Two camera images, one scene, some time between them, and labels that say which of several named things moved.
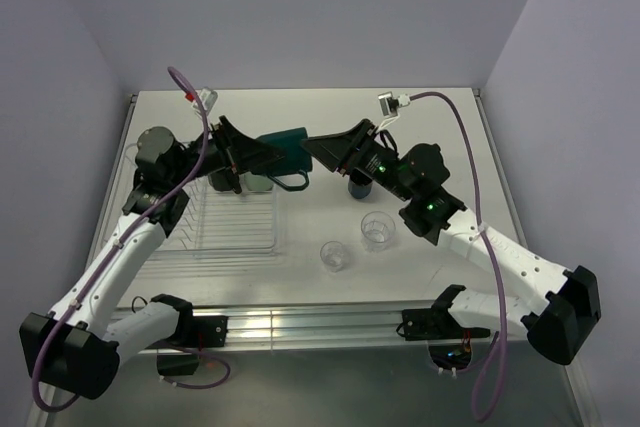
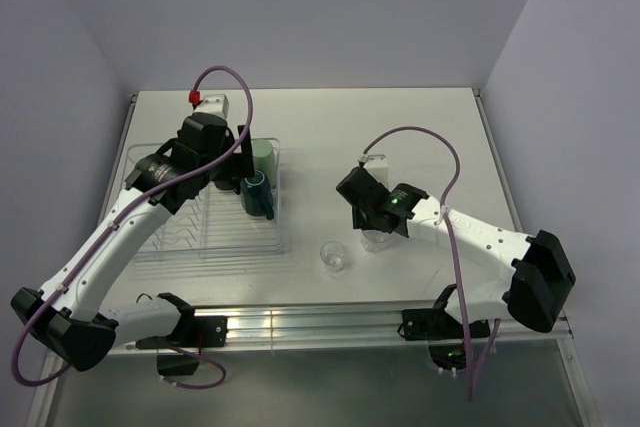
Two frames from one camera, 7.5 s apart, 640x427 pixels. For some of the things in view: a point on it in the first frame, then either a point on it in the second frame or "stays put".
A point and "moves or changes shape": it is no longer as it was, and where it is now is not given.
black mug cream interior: x=225 y=180 stays put
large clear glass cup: x=377 y=231 stays put
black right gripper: x=342 y=150 → x=359 y=221
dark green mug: x=296 y=160 → x=257 y=196
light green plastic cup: x=258 y=183 moves or changes shape
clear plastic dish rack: x=212 y=225 stays put
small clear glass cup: x=332 y=255 stays put
